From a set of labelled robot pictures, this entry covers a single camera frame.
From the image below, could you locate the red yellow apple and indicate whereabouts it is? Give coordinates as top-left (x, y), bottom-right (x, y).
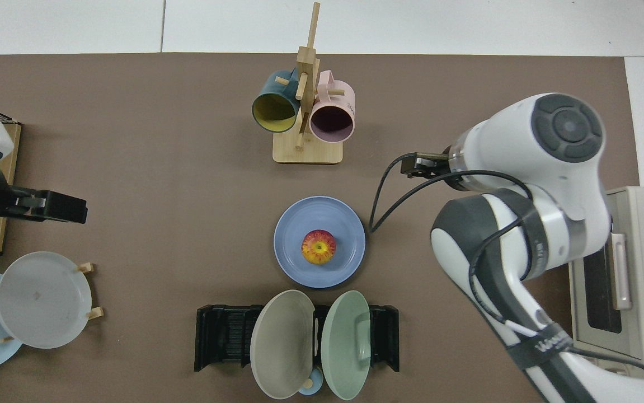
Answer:
top-left (301, 229), bottom-right (337, 265)

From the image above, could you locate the wooden plate rack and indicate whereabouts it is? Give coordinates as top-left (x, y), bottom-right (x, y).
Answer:
top-left (0, 261), bottom-right (104, 344)

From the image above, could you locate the grey plate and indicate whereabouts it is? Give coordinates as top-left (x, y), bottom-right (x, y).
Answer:
top-left (0, 251), bottom-right (92, 350)

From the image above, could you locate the pale green plate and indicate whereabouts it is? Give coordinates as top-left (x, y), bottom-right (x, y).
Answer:
top-left (321, 290), bottom-right (372, 401)

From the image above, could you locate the black dish rack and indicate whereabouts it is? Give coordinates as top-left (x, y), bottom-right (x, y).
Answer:
top-left (194, 304), bottom-right (400, 373)

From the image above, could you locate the beige plate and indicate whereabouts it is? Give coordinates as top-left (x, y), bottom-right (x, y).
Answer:
top-left (250, 289), bottom-right (316, 400)

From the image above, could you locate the pink cup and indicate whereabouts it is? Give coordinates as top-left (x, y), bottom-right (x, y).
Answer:
top-left (309, 70), bottom-right (356, 143)

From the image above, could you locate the wooden cup stand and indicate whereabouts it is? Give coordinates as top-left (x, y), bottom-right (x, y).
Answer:
top-left (272, 2), bottom-right (344, 165)

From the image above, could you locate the brown table cloth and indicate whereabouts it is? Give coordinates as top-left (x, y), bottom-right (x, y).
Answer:
top-left (0, 53), bottom-right (638, 403)

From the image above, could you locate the dark teal cup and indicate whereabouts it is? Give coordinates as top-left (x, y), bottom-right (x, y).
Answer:
top-left (252, 69), bottom-right (302, 134)

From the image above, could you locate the small blue round thing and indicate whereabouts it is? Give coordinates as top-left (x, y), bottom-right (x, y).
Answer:
top-left (298, 367), bottom-right (324, 396)

